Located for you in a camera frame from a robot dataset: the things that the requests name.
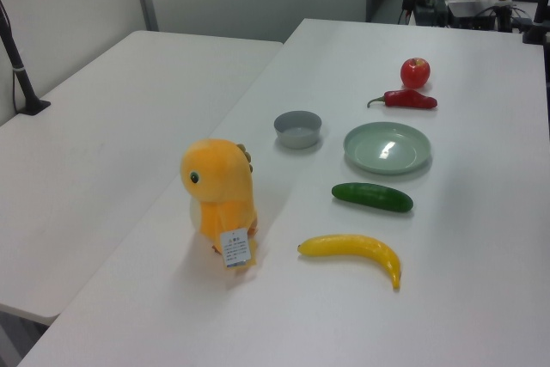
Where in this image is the red chili pepper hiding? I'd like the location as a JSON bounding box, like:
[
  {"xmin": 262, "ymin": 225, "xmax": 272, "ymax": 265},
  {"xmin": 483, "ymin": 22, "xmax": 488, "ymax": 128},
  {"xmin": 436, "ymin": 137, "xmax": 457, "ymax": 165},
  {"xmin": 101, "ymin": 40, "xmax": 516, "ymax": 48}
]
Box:
[{"xmin": 367, "ymin": 89, "xmax": 439, "ymax": 111}]

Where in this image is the black camera pole with base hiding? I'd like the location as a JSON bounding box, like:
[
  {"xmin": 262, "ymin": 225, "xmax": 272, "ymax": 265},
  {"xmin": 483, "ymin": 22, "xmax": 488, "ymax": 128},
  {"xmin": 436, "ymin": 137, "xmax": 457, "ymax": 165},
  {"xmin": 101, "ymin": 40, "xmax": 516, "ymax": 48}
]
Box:
[{"xmin": 0, "ymin": 0, "xmax": 52, "ymax": 117}]

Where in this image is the yellow banana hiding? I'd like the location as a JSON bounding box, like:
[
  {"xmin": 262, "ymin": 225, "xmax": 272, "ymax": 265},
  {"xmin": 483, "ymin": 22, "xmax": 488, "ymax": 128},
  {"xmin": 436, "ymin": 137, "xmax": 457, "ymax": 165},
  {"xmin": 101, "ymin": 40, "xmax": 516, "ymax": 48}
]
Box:
[{"xmin": 296, "ymin": 234, "xmax": 403, "ymax": 291}]

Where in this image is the red apple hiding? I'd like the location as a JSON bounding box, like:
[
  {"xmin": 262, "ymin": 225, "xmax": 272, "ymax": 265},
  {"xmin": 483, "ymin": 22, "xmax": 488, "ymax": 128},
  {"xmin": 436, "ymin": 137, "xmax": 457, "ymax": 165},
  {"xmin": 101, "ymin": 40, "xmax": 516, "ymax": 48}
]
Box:
[{"xmin": 400, "ymin": 56, "xmax": 431, "ymax": 89}]

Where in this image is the white paper hang tag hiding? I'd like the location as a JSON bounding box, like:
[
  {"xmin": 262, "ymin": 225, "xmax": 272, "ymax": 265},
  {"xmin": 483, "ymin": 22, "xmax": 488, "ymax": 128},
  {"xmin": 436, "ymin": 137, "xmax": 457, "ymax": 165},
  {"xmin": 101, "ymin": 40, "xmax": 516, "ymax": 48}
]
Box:
[{"xmin": 219, "ymin": 225, "xmax": 252, "ymax": 269}]

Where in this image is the black clamp stand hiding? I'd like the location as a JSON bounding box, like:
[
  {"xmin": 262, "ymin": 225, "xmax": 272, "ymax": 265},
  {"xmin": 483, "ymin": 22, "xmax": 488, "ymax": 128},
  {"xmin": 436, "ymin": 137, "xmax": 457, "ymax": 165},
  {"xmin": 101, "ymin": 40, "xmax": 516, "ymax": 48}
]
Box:
[{"xmin": 521, "ymin": 0, "xmax": 550, "ymax": 46}]

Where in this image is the small grey bowl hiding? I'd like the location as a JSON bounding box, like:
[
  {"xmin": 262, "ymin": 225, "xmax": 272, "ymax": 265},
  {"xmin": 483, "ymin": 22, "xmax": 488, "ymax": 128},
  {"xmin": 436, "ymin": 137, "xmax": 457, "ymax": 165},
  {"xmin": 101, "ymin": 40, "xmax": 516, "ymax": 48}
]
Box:
[{"xmin": 273, "ymin": 110, "xmax": 324, "ymax": 150}]

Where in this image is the orange plush dinosaur toy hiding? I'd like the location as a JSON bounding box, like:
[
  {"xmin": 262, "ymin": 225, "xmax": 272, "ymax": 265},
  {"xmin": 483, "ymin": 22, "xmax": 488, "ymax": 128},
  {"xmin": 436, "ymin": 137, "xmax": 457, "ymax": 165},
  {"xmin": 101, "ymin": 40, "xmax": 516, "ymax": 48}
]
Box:
[{"xmin": 179, "ymin": 138, "xmax": 260, "ymax": 272}]

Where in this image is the green cucumber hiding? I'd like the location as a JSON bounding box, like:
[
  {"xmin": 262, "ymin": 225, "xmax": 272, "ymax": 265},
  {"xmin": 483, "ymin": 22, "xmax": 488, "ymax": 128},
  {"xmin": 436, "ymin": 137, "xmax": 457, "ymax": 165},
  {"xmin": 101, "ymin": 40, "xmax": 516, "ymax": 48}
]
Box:
[{"xmin": 331, "ymin": 181, "xmax": 414, "ymax": 214}]

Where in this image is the pale green plate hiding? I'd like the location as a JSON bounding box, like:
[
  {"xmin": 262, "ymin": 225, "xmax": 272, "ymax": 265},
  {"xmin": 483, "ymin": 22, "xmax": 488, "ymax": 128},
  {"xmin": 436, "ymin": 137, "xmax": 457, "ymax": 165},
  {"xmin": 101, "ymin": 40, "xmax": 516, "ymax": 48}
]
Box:
[{"xmin": 343, "ymin": 121, "xmax": 432, "ymax": 177}]

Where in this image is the black electronics box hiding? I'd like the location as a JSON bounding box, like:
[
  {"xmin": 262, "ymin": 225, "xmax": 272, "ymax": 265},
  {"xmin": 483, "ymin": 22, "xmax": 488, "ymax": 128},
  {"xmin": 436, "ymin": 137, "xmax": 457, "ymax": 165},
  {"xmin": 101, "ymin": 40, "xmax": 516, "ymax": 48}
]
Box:
[{"xmin": 446, "ymin": 0, "xmax": 500, "ymax": 31}]

